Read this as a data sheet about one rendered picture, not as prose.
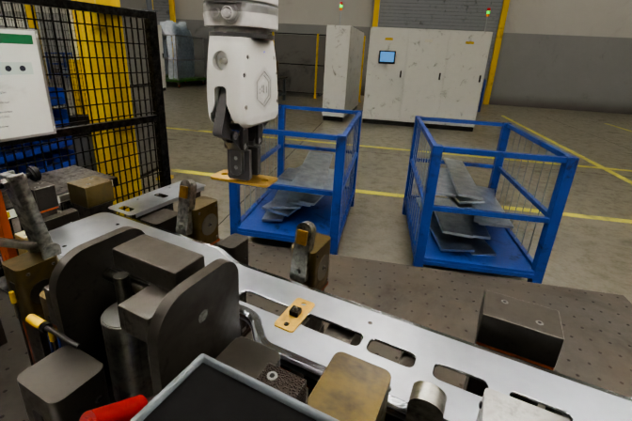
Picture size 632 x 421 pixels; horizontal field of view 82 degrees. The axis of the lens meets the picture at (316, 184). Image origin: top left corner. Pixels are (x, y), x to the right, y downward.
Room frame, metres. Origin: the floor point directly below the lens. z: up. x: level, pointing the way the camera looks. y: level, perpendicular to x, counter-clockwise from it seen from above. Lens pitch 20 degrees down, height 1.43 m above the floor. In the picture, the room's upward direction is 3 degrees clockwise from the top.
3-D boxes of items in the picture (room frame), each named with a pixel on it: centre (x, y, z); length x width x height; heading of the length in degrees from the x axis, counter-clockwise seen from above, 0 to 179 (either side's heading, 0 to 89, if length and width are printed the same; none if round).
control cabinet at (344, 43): (9.51, -0.55, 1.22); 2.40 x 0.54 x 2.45; 167
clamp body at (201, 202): (0.90, 0.30, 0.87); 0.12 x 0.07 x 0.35; 154
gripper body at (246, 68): (0.46, 0.10, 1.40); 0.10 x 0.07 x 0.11; 162
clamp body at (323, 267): (0.72, 0.00, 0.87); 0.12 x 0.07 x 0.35; 154
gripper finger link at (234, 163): (0.44, 0.10, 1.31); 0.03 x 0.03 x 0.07; 72
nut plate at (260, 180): (0.46, 0.10, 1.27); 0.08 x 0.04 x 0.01; 72
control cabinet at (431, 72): (8.30, -2.17, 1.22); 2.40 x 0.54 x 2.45; 81
